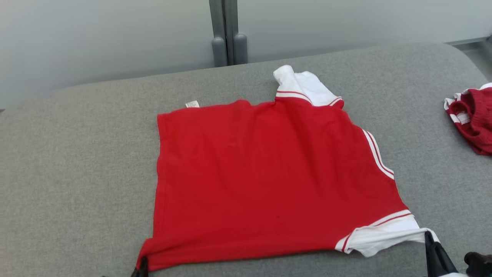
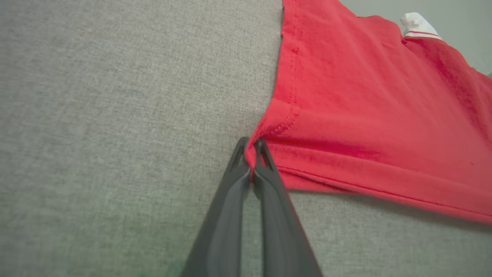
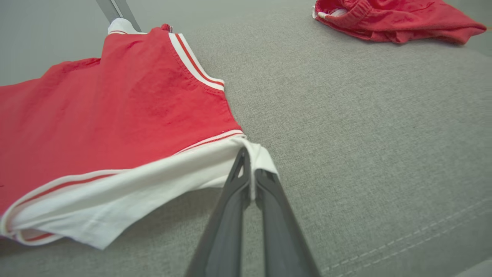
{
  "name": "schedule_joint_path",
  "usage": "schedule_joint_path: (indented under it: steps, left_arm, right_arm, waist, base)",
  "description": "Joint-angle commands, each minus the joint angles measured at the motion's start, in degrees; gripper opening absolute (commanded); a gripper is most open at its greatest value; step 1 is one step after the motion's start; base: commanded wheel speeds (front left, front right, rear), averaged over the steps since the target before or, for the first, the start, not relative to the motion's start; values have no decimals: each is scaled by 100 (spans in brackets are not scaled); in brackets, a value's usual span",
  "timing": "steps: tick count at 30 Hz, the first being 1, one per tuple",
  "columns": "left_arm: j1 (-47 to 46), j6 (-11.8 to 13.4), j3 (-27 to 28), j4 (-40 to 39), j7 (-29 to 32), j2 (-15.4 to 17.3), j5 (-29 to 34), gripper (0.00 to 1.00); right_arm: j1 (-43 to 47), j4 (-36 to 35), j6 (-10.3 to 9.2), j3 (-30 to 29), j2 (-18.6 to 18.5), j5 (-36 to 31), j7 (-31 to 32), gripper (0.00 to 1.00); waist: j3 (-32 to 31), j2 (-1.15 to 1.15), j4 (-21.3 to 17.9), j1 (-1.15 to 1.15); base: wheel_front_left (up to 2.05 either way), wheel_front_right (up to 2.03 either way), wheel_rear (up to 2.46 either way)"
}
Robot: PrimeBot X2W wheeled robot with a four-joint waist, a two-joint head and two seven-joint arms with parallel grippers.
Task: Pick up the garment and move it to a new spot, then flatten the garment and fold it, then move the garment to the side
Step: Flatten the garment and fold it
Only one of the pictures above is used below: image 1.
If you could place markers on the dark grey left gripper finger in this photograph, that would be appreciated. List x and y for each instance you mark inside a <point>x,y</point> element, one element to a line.
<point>142,269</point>

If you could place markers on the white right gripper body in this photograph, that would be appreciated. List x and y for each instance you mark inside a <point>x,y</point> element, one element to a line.
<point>453,275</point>

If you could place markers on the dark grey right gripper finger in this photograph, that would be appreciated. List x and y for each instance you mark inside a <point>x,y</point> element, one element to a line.
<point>438,261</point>

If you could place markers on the red shirt with white sleeves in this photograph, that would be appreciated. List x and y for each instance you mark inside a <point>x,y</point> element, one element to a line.
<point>269,173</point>

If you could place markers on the dark red printed garment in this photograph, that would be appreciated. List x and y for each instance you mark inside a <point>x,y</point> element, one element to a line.
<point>476,119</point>

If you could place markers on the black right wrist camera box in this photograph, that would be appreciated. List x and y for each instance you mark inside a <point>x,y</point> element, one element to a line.
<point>478,265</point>

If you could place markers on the grey partition post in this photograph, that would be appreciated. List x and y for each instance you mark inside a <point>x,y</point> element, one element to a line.
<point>218,30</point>
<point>238,30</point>

